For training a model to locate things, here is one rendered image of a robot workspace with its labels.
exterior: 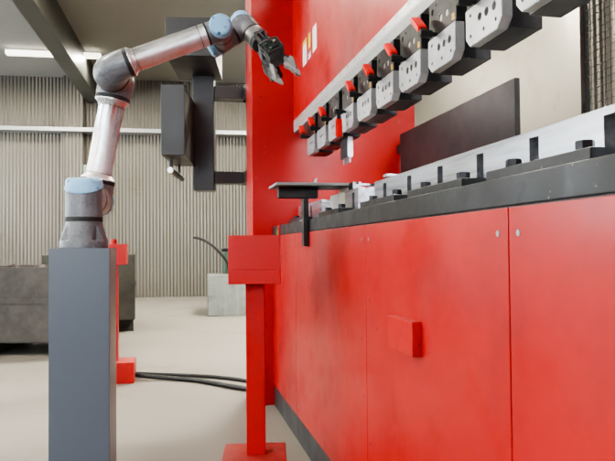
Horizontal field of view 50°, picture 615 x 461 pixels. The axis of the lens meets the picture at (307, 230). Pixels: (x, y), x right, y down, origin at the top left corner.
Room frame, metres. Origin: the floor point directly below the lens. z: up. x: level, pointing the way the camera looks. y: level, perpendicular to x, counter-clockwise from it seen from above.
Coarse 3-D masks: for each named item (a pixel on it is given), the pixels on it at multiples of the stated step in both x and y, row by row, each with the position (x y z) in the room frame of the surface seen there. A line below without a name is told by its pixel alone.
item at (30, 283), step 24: (48, 264) 5.42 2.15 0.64; (0, 288) 4.73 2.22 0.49; (24, 288) 4.73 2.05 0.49; (48, 288) 4.72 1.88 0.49; (0, 312) 4.73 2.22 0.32; (24, 312) 4.73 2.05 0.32; (48, 312) 4.72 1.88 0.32; (0, 336) 4.73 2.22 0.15; (24, 336) 4.73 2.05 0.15; (48, 336) 4.72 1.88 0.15
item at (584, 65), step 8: (584, 8) 2.23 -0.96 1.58; (584, 16) 2.22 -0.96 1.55; (584, 24) 2.22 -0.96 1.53; (584, 32) 2.22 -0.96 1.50; (584, 40) 2.23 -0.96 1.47; (584, 48) 2.23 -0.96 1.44; (584, 56) 2.23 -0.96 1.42; (584, 64) 2.23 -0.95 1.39; (584, 72) 2.23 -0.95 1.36; (584, 80) 2.23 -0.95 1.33; (584, 88) 2.23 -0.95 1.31; (584, 96) 2.23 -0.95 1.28; (584, 104) 2.23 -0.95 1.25; (584, 112) 2.23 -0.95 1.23
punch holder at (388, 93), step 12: (396, 48) 1.78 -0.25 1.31; (384, 60) 1.85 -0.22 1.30; (384, 72) 1.85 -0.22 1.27; (396, 72) 1.78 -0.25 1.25; (384, 84) 1.84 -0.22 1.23; (396, 84) 1.78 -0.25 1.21; (384, 96) 1.84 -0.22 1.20; (396, 96) 1.79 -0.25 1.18; (408, 96) 1.79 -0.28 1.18; (420, 96) 1.79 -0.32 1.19; (384, 108) 1.90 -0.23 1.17; (396, 108) 1.90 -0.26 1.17
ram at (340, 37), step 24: (312, 0) 2.79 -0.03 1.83; (336, 0) 2.39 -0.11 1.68; (360, 0) 2.09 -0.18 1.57; (384, 0) 1.85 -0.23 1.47; (408, 0) 1.66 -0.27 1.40; (432, 0) 1.51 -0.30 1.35; (312, 24) 2.79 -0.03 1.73; (336, 24) 2.39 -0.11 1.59; (360, 24) 2.09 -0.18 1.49; (384, 24) 1.85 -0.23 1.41; (408, 24) 1.66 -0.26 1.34; (336, 48) 2.39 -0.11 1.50; (360, 48) 2.09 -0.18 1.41; (312, 72) 2.80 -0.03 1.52; (336, 72) 2.40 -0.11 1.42; (312, 96) 2.81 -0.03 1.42
